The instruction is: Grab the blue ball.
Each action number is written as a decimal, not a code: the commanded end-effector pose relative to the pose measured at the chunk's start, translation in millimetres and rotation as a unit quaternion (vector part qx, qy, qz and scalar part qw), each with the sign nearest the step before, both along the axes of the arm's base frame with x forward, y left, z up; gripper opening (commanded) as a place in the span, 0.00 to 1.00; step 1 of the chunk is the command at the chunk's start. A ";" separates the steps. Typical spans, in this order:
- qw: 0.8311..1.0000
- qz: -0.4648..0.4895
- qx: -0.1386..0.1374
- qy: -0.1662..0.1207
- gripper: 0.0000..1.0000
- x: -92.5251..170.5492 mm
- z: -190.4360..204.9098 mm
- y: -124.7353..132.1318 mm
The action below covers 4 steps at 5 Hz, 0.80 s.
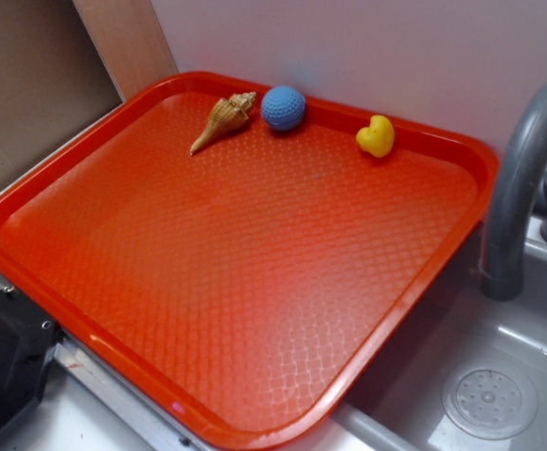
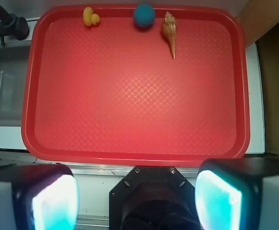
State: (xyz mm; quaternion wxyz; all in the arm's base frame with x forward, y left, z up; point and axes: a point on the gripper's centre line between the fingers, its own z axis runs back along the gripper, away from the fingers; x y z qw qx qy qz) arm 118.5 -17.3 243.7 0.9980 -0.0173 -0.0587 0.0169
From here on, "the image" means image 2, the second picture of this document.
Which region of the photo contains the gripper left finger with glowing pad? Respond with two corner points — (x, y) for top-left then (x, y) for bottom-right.
(0, 164), (79, 230)

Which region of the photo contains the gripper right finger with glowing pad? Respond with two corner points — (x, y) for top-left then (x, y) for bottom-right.
(195, 158), (279, 230)

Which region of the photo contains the blue dimpled ball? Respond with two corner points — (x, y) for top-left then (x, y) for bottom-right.
(133, 4), (155, 28)

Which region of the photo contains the red plastic tray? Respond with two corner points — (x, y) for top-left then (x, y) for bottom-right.
(22, 5), (250, 167)

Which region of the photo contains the grey sink basin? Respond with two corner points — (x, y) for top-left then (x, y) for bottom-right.
(0, 41), (31, 127)

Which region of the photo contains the black faucet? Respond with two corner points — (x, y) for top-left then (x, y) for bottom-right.
(0, 5), (30, 46)

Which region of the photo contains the brown spiral seashell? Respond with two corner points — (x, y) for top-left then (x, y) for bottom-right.
(162, 11), (176, 59)

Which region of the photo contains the yellow rubber duck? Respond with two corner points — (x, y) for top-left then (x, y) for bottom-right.
(82, 7), (100, 26)

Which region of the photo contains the black octagonal mount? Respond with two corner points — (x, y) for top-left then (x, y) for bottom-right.
(109, 166), (201, 230)

